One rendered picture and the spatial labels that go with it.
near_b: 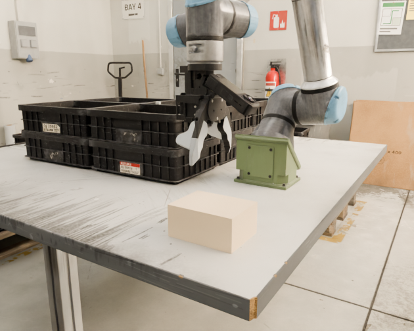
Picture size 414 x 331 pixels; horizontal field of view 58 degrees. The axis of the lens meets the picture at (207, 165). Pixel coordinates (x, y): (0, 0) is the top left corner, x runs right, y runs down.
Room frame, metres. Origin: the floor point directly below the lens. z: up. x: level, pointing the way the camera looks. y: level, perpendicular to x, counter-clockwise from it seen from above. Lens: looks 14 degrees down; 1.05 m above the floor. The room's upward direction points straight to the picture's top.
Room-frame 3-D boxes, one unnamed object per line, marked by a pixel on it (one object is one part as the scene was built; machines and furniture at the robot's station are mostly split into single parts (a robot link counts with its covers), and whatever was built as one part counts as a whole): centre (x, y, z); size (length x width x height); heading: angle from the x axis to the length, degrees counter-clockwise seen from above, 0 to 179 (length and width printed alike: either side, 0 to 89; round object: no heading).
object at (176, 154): (1.37, 0.19, 0.76); 0.40 x 0.30 x 0.12; 59
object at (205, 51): (0.79, 0.01, 1.09); 0.08 x 0.08 x 0.05
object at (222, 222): (0.78, -0.01, 0.74); 0.16 x 0.12 x 0.07; 58
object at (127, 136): (1.37, 0.19, 0.87); 0.40 x 0.30 x 0.11; 59
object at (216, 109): (0.80, 0.01, 1.01); 0.09 x 0.08 x 0.12; 58
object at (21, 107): (1.58, 0.54, 0.92); 0.40 x 0.30 x 0.02; 59
